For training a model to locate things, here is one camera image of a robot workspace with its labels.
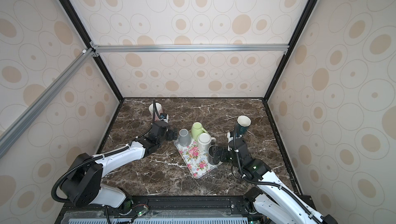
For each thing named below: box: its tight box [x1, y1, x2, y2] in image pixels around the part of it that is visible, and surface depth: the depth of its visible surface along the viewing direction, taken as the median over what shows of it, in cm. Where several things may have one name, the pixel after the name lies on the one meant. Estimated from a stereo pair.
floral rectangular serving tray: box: [173, 138, 223, 179], surface depth 91 cm
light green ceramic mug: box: [190, 121, 208, 141], surface depth 94 cm
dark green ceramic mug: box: [235, 115, 252, 137], surface depth 96 cm
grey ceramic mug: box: [178, 128, 192, 148], surface depth 92 cm
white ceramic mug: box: [196, 132, 217, 151], surface depth 91 cm
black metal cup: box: [207, 144, 220, 166], surface depth 85 cm
